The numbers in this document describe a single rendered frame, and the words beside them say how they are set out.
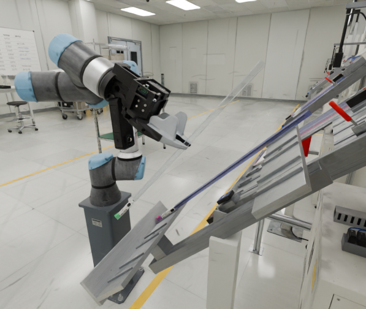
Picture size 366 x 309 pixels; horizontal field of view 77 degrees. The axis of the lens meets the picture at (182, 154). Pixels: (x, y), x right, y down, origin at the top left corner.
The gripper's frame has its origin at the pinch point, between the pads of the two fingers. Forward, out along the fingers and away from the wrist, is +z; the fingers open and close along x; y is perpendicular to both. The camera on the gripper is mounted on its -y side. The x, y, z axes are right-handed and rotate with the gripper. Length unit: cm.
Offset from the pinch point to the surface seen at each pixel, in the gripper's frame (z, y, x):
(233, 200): 18.0, -14.3, 18.4
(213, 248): 17.8, -14.1, -2.9
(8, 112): -495, -386, 323
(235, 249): 21.0, -10.5, -2.9
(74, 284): -17, -127, 24
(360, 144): 30.3, 16.8, 17.6
